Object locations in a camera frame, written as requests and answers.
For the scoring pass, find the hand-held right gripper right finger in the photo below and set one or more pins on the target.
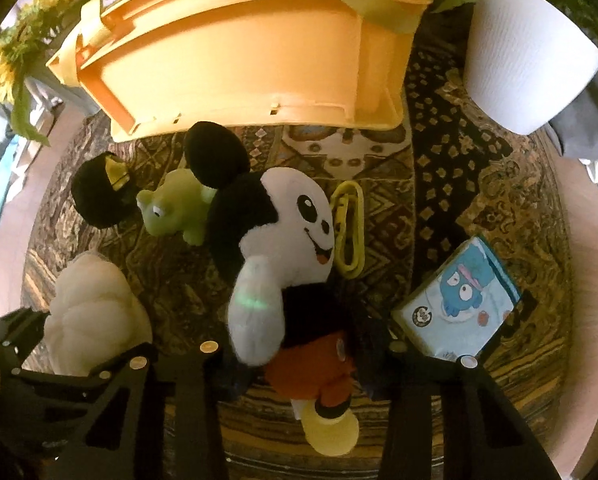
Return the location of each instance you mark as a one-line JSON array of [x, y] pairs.
[[404, 390]]

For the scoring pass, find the yellow plastic clip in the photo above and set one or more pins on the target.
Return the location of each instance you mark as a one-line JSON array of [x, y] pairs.
[[350, 230]]

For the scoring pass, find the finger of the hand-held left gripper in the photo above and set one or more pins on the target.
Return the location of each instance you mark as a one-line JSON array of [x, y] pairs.
[[54, 400], [21, 332]]

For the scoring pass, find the black white mouse plush toy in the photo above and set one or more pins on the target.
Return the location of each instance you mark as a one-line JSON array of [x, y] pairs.
[[279, 240]]

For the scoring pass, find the patterned brown rug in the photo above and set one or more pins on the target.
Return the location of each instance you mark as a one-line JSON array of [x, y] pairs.
[[454, 170]]

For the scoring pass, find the orange plastic basket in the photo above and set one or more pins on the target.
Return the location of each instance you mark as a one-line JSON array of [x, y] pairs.
[[249, 50]]

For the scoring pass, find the green frog toy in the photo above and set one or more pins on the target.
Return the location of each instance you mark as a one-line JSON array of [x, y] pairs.
[[176, 205]]

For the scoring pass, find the artificial sunflower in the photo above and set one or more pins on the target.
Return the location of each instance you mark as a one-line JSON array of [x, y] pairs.
[[24, 35]]

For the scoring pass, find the grey cloth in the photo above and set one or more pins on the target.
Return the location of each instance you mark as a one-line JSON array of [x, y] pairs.
[[591, 110]]

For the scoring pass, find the white ribbed pot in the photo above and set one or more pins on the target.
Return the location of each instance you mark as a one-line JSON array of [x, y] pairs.
[[524, 45]]

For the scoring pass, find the blue monster picture book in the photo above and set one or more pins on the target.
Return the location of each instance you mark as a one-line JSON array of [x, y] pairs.
[[456, 300]]

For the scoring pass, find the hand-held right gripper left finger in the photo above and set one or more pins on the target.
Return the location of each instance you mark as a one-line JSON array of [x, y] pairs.
[[199, 390]]

